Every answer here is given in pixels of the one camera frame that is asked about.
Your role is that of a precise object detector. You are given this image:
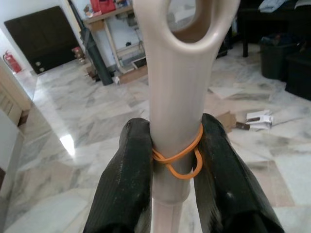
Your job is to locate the black wrapped left gripper left finger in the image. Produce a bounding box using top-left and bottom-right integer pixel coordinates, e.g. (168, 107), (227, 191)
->
(82, 117), (154, 233)

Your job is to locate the black wrapped left gripper right finger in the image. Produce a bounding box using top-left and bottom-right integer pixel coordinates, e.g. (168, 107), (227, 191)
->
(193, 113), (285, 233)

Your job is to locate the beige broom with dark bristles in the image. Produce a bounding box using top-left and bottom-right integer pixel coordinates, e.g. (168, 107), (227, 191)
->
(132, 0), (242, 233)

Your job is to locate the orange rubber band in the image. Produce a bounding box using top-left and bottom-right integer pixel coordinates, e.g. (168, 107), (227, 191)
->
(151, 123), (205, 181)

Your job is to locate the torn brown cardboard scrap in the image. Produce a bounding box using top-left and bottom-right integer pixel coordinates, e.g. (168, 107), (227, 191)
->
(216, 110), (251, 133)

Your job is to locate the brown cardboard sheet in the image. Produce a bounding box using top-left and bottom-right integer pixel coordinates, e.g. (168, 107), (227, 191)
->
(118, 64), (149, 84)

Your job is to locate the dark grey rolled bag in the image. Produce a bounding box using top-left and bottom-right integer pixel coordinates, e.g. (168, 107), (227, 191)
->
(69, 0), (114, 86)

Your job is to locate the black storage box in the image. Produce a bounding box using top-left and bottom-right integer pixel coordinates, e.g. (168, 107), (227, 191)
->
(284, 51), (311, 101)

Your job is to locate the black plastic bin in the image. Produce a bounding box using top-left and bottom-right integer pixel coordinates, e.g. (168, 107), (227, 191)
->
(259, 33), (305, 81)

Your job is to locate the pale wooden door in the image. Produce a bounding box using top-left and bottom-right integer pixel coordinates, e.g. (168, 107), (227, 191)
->
(0, 57), (33, 127)

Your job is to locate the pale wooden workbench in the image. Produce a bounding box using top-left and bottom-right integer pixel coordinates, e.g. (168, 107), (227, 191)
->
(83, 5), (152, 74)

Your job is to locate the red fire extinguisher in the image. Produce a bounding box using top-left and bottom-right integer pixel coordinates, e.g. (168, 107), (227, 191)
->
(2, 50), (23, 74)

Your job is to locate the dark brown cabinet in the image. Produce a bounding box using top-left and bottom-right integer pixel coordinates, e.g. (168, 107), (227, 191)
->
(3, 5), (81, 75)

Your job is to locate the black table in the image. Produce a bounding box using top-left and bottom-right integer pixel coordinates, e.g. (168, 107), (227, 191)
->
(237, 0), (311, 58)

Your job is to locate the red box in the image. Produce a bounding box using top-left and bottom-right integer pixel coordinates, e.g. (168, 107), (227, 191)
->
(90, 0), (116, 14)

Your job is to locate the light blue cloth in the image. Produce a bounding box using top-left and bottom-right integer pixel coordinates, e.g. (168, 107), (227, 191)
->
(258, 0), (298, 13)

